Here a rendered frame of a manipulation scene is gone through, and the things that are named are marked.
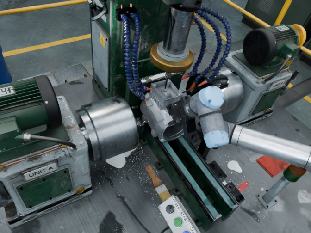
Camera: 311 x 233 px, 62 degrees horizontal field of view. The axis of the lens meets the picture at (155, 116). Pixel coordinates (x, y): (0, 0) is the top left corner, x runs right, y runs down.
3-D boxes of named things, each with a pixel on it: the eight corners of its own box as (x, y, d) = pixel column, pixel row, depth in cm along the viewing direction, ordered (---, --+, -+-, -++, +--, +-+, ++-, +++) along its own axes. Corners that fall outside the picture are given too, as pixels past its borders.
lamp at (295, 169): (286, 167, 108) (291, 161, 105) (295, 162, 111) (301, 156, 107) (297, 179, 105) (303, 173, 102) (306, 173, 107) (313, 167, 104)
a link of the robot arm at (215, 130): (233, 142, 90) (224, 112, 92) (229, 144, 80) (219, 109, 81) (210, 148, 93) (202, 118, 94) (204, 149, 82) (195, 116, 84)
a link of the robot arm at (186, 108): (210, 111, 93) (191, 118, 90) (203, 114, 97) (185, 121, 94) (202, 92, 94) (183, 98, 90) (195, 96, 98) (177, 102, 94)
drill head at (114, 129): (47, 142, 119) (37, 103, 101) (121, 118, 135) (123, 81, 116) (65, 187, 106) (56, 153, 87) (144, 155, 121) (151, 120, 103)
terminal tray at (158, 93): (148, 95, 126) (150, 83, 121) (167, 89, 131) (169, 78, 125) (160, 111, 120) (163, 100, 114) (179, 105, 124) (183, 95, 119)
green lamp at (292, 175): (280, 172, 111) (286, 167, 108) (289, 167, 114) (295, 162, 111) (291, 184, 108) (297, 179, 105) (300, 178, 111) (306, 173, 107)
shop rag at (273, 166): (272, 177, 137) (273, 176, 136) (255, 160, 143) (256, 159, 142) (289, 166, 144) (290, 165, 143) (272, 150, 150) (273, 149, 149)
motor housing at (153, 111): (138, 118, 136) (141, 91, 122) (169, 108, 144) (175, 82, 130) (156, 147, 125) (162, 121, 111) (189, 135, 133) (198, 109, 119)
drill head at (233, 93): (169, 102, 147) (178, 67, 129) (223, 85, 165) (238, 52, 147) (195, 135, 134) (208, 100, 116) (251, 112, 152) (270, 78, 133)
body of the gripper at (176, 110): (180, 102, 109) (194, 93, 98) (188, 121, 108) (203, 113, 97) (164, 107, 105) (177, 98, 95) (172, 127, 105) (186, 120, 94)
